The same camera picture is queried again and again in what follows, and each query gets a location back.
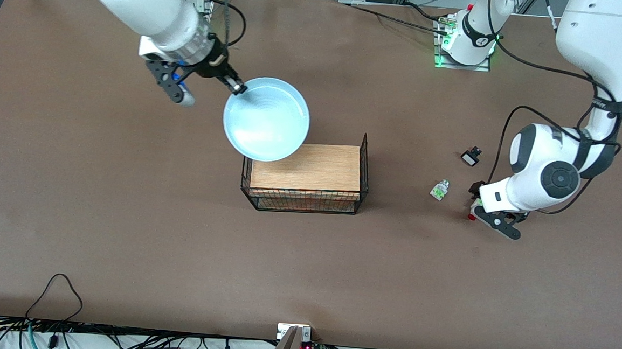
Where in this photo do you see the light blue plate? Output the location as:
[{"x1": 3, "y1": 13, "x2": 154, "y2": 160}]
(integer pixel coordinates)
[{"x1": 220, "y1": 74, "x2": 314, "y2": 164}]

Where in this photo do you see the black white push button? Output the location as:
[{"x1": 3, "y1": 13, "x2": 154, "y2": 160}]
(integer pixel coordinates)
[{"x1": 460, "y1": 146, "x2": 483, "y2": 168}]

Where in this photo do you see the green push button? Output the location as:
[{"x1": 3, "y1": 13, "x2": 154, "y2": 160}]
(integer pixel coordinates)
[{"x1": 429, "y1": 179, "x2": 451, "y2": 202}]

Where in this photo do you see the black table cable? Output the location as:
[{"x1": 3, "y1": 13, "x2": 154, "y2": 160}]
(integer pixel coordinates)
[{"x1": 346, "y1": 3, "x2": 454, "y2": 35}]

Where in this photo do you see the wooden board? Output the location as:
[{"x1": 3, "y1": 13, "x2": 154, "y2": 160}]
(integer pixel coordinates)
[{"x1": 249, "y1": 139, "x2": 363, "y2": 196}]

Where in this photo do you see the grey metal bracket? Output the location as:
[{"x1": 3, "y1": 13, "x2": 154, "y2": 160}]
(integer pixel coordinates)
[{"x1": 267, "y1": 322, "x2": 312, "y2": 349}]

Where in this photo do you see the black wire basket wooden base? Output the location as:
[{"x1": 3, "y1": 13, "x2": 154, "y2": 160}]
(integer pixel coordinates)
[{"x1": 239, "y1": 125, "x2": 372, "y2": 218}]

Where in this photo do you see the black looped cable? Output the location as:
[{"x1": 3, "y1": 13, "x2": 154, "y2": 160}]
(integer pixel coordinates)
[{"x1": 25, "y1": 271, "x2": 86, "y2": 324}]

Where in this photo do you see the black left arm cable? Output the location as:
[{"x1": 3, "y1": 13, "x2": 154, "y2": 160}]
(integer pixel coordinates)
[{"x1": 482, "y1": 34, "x2": 622, "y2": 220}]

